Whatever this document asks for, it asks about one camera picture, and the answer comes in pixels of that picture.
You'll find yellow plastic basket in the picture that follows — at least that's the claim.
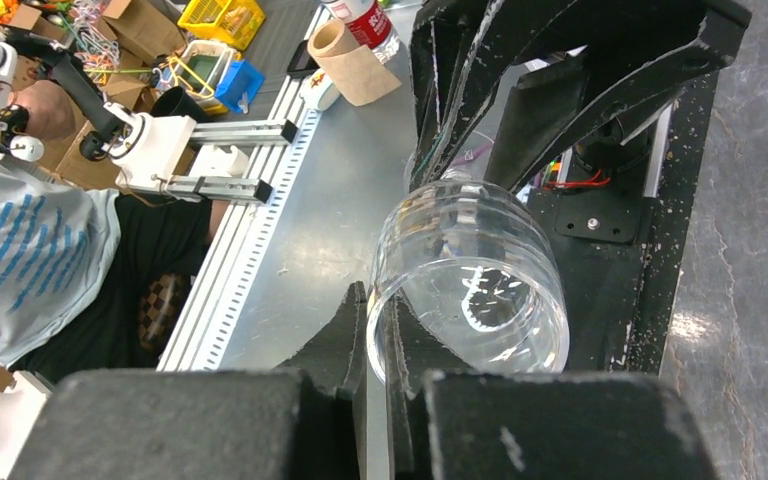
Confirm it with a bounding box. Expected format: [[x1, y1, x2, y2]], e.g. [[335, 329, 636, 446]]
[[177, 0, 266, 51]]

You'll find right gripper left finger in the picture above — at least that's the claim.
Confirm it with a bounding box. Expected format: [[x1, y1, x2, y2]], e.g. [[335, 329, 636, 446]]
[[278, 281, 367, 401]]

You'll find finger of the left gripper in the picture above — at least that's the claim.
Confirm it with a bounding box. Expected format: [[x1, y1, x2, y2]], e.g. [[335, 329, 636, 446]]
[[484, 1, 752, 190], [408, 1, 557, 190]]

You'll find cardboard tube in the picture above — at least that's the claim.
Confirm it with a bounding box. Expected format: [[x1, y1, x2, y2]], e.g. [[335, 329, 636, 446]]
[[307, 19, 402, 106]]

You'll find blue plastic box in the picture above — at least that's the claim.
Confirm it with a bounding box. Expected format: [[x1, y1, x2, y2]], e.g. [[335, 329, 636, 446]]
[[214, 60, 265, 114]]

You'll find clear wine glass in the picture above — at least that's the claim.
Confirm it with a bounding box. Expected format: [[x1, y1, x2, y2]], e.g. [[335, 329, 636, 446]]
[[366, 177, 570, 380]]

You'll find person in grey shirt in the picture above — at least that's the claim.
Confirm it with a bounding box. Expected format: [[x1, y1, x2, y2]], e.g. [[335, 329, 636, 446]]
[[0, 79, 230, 386]]

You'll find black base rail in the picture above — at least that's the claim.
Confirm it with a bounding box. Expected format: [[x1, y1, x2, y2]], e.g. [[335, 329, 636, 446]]
[[526, 73, 719, 373]]

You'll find red label bottle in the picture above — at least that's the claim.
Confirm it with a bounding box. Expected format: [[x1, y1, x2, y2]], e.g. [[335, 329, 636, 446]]
[[321, 0, 401, 64]]

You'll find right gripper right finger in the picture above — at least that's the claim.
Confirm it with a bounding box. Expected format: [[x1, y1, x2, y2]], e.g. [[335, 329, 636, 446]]
[[383, 298, 472, 401]]

